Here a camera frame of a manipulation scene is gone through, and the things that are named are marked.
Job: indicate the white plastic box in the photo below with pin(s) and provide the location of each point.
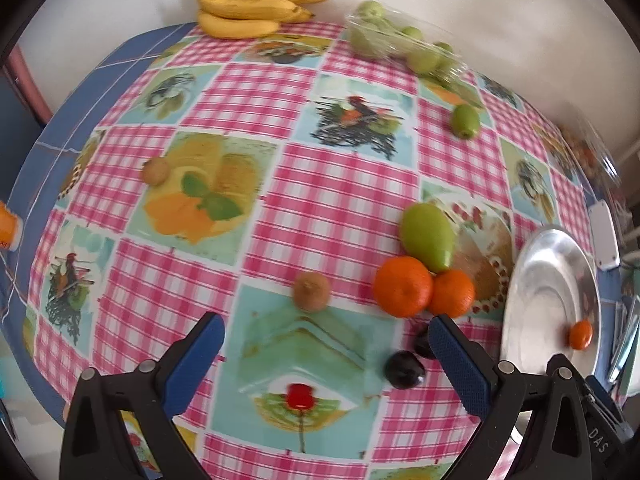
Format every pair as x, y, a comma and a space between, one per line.
604, 235

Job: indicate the round metal plate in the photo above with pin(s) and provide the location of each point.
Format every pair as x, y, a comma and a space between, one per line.
545, 300

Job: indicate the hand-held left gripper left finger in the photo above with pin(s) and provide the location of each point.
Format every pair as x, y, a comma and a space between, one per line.
197, 360

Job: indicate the yellow banana bunch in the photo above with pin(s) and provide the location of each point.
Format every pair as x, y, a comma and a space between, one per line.
245, 7

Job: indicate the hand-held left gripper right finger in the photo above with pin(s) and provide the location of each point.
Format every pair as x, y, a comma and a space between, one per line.
460, 365

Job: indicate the orange cup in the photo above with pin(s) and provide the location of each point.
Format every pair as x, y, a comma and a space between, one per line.
7, 225

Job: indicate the large orange tangerine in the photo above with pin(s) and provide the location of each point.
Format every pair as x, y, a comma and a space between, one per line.
402, 285

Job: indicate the small orange tangerine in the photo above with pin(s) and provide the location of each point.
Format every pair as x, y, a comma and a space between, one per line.
581, 335

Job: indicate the pink checkered printed tablecloth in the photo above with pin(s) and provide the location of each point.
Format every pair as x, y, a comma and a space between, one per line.
350, 200

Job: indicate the single green jujube fruit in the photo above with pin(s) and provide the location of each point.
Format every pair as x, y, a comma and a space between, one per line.
466, 121

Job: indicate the medium orange tangerine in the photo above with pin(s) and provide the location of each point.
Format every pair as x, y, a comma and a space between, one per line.
454, 294

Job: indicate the pile of green jujubes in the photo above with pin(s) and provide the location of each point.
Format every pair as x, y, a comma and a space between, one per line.
422, 60

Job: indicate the clear container of red fruit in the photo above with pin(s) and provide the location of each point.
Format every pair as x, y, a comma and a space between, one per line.
585, 152

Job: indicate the dark purple plum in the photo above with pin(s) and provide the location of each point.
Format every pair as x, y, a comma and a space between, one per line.
404, 369
424, 344

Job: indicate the green mango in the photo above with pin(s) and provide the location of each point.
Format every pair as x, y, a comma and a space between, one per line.
427, 235

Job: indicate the pink pipe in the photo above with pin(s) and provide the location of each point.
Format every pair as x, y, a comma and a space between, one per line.
32, 85

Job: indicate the brown kiwi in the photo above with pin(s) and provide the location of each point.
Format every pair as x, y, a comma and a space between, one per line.
156, 170
311, 291

